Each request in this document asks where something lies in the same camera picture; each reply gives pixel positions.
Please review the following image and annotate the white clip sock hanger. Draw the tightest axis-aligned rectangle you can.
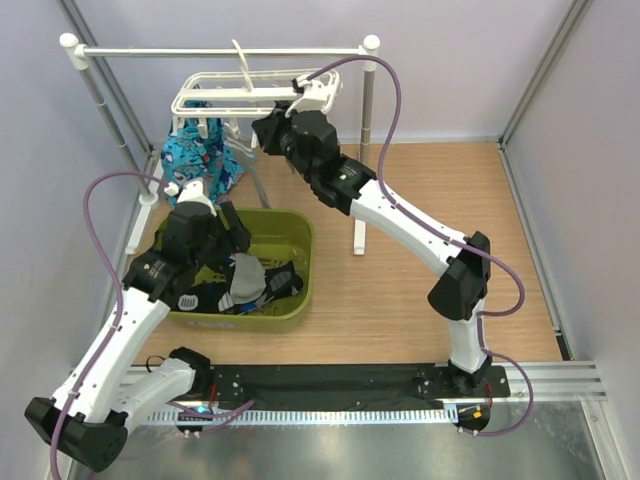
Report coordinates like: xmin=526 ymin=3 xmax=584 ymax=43
xmin=170 ymin=41 xmax=312 ymax=138

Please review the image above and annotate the black patterned sock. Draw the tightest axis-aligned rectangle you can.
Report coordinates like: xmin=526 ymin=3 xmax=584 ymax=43
xmin=227 ymin=261 xmax=304 ymax=315
xmin=172 ymin=256 xmax=235 ymax=315

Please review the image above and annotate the grey striped sock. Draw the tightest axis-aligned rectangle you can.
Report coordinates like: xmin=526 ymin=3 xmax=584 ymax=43
xmin=223 ymin=119 xmax=271 ymax=209

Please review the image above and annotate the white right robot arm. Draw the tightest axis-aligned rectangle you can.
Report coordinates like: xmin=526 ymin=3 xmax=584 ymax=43
xmin=251 ymin=101 xmax=491 ymax=396

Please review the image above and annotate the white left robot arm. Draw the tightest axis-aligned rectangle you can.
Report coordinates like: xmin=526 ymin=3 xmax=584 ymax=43
xmin=24 ymin=201 xmax=251 ymax=472

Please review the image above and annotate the green plastic basket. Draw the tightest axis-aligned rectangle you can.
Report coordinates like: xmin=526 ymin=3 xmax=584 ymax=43
xmin=168 ymin=208 xmax=316 ymax=333

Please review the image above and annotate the blue shark pattern sock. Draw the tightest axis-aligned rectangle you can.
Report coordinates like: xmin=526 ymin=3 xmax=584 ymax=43
xmin=160 ymin=125 xmax=214 ymax=187

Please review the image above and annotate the white metal drying rack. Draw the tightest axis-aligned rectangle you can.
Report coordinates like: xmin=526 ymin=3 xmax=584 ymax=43
xmin=58 ymin=33 xmax=381 ymax=256

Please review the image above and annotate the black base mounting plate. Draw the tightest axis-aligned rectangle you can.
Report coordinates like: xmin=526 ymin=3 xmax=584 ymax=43
xmin=182 ymin=363 xmax=511 ymax=412

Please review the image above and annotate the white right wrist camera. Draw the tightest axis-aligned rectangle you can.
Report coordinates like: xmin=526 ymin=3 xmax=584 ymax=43
xmin=285 ymin=70 xmax=342 ymax=118

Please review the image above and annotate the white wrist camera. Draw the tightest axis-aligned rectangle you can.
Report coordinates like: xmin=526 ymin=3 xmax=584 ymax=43
xmin=164 ymin=178 xmax=217 ymax=216
xmin=285 ymin=70 xmax=342 ymax=118

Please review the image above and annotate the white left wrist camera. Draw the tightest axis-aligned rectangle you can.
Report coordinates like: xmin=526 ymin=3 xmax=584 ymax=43
xmin=164 ymin=178 xmax=217 ymax=216

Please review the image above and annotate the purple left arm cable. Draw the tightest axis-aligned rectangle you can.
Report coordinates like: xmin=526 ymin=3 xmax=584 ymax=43
xmin=48 ymin=170 xmax=174 ymax=480

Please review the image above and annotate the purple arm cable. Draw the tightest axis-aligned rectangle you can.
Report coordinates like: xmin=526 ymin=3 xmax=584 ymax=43
xmin=48 ymin=170 xmax=174 ymax=480
xmin=299 ymin=55 xmax=526 ymax=317

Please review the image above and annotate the aluminium slotted rail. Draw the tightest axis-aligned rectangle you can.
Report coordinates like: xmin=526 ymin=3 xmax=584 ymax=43
xmin=142 ymin=404 xmax=458 ymax=428

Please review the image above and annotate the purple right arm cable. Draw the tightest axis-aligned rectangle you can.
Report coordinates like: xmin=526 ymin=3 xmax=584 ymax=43
xmin=299 ymin=55 xmax=526 ymax=317

